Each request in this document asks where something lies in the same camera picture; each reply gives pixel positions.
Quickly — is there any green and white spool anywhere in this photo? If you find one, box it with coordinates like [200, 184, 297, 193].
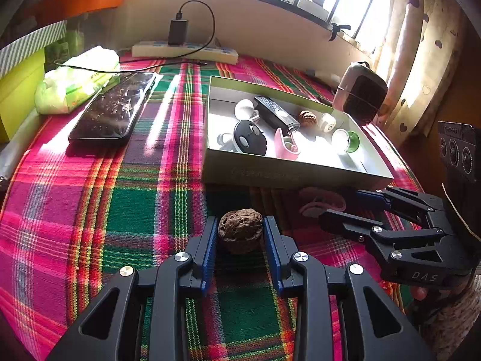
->
[331, 128, 360, 155]

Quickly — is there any black round three-button remote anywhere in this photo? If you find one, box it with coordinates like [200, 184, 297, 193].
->
[233, 119, 268, 156]

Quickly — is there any pink plastic clip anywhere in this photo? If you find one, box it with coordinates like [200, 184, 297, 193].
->
[274, 127, 302, 159]

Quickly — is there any small pink desk fan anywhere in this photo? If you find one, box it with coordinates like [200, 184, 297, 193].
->
[332, 62, 388, 126]

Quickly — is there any black tablet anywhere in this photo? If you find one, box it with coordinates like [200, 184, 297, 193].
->
[68, 71, 158, 148]

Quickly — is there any plaid pink green tablecloth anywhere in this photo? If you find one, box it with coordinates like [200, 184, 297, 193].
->
[0, 53, 425, 361]

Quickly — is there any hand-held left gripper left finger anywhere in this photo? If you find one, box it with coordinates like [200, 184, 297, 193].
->
[45, 216, 219, 361]

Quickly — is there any white cardboard box green rim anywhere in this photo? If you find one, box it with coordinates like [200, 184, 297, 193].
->
[201, 76, 394, 192]

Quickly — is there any green box striped lid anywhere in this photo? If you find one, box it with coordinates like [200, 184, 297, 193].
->
[0, 20, 68, 143]

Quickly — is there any black charger adapter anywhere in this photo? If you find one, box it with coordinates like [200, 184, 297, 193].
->
[167, 19, 188, 46]

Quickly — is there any green tissue pack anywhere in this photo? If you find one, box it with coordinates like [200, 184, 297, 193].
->
[35, 46, 121, 115]

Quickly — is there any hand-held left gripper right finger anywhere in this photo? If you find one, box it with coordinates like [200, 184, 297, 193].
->
[263, 216, 437, 361]

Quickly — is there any white plug adapter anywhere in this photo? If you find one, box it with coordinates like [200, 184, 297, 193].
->
[235, 99, 261, 121]

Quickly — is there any black window handle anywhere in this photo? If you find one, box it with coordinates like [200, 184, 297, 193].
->
[328, 23, 351, 42]

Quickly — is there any person's right hand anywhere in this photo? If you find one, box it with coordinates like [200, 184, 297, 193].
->
[409, 286, 431, 302]

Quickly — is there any small silver white keyring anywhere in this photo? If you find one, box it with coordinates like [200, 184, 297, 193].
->
[217, 132, 237, 150]

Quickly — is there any person's right forearm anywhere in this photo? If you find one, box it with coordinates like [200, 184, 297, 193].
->
[411, 271, 481, 350]

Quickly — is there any cream curtain with hearts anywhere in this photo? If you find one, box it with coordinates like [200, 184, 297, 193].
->
[376, 0, 467, 138]

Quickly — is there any brown walnut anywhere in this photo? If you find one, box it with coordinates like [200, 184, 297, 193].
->
[299, 110, 319, 128]
[218, 211, 264, 254]

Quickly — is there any black rectangular light device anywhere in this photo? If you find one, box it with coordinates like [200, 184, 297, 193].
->
[254, 96, 301, 133]

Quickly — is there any black charger cable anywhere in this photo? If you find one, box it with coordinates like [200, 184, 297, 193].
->
[53, 0, 216, 73]

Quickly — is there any white power strip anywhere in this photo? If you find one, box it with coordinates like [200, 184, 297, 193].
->
[131, 41, 239, 65]

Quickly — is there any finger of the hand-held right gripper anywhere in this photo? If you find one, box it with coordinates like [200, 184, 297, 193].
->
[319, 211, 452, 267]
[355, 187, 448, 230]

